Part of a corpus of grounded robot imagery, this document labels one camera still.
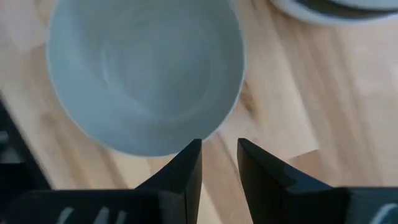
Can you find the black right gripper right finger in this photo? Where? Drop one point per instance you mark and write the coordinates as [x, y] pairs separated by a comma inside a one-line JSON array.
[[295, 205]]

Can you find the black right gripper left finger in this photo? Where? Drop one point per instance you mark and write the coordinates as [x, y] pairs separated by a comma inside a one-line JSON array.
[[140, 207]]

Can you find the pale grey-green bowl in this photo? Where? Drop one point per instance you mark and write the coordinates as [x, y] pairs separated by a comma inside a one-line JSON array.
[[146, 77]]

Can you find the wide white bowl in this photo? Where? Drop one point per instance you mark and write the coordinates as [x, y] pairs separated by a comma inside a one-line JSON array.
[[326, 21]]

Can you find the black table edge frame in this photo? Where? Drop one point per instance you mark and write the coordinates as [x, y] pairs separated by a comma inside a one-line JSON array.
[[31, 177]]

